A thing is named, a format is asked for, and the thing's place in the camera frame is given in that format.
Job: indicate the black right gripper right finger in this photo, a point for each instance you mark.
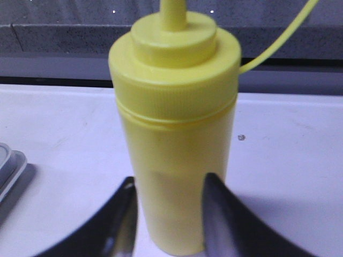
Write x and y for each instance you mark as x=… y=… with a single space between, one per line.
x=231 y=229

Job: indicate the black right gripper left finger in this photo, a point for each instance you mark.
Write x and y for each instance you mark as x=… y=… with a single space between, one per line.
x=111 y=231

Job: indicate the yellow squeeze bottle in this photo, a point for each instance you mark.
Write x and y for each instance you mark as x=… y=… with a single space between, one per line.
x=175 y=76

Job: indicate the silver electronic kitchen scale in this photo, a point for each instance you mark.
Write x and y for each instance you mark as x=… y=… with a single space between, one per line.
x=13 y=163

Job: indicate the grey speckled stone counter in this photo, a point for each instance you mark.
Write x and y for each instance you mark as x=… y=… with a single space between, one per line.
x=70 y=39

